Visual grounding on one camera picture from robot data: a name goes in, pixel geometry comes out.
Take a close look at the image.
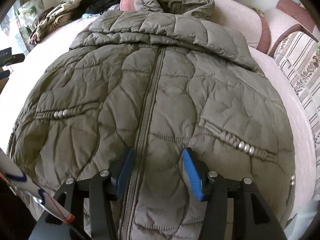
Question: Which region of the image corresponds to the white blue red tube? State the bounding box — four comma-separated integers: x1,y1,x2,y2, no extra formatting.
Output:
1,150,75,224

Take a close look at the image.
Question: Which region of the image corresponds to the pink maroon bolster cushion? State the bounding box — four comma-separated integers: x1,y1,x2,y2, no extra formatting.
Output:
119,0,271,57

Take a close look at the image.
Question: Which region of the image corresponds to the floral cushion by window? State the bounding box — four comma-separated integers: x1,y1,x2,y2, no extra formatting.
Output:
17,0,44,31

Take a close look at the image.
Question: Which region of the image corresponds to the black clothing pile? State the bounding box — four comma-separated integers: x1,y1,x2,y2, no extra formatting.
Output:
86,0,126,15

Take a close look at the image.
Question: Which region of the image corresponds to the pink maroon corner cushion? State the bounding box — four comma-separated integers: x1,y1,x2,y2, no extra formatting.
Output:
264,0,319,57

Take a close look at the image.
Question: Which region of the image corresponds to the olive quilted hooded jacket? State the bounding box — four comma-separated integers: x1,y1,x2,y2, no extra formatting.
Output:
6,0,297,240

